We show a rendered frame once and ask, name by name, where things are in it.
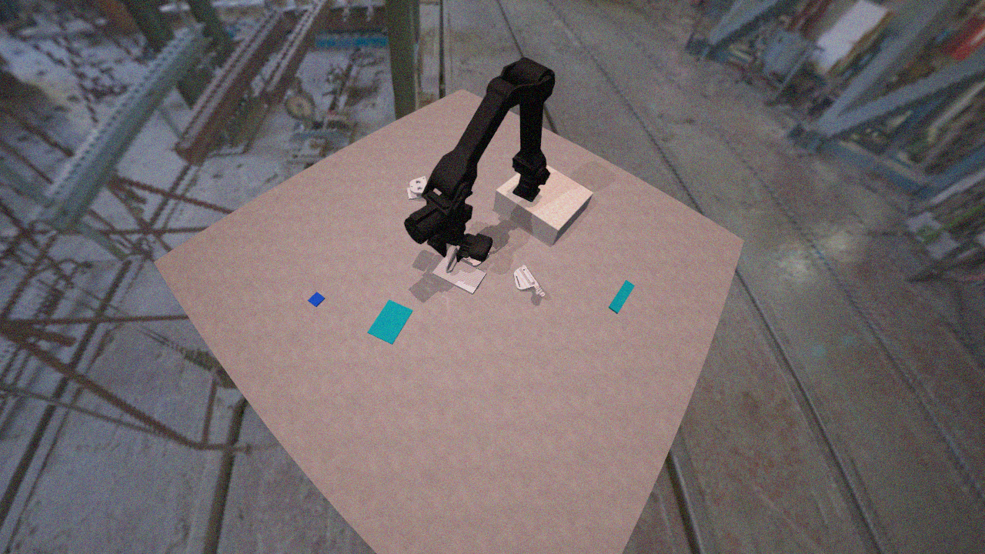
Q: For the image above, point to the teal rectangular block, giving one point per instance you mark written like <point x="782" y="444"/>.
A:
<point x="621" y="297"/>

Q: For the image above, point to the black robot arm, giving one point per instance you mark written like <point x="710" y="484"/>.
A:
<point x="524" y="82"/>

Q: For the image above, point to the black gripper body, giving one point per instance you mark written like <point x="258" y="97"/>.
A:
<point x="477" y="246"/>

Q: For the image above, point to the teal flat plate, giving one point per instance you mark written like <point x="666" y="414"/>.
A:
<point x="390" y="322"/>

